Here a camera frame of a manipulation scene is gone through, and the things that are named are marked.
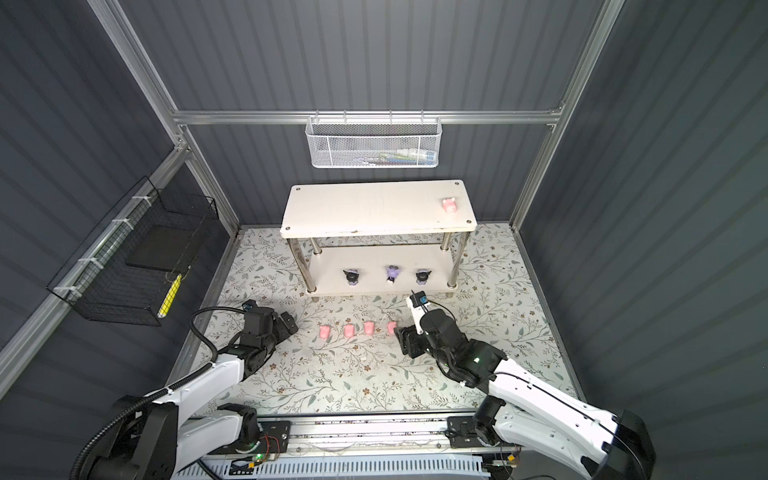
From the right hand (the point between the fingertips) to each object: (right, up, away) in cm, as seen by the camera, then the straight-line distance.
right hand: (408, 328), depth 77 cm
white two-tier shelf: (-9, +25, +39) cm, 48 cm away
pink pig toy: (-25, -5, +15) cm, 29 cm away
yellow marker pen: (-56, +9, -8) cm, 57 cm away
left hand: (-38, -2, +13) cm, 41 cm away
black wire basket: (-68, +16, -4) cm, 70 cm away
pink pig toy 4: (-5, -3, +14) cm, 16 cm away
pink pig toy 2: (-18, -4, +14) cm, 23 cm away
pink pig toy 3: (-11, -3, +15) cm, 19 cm away
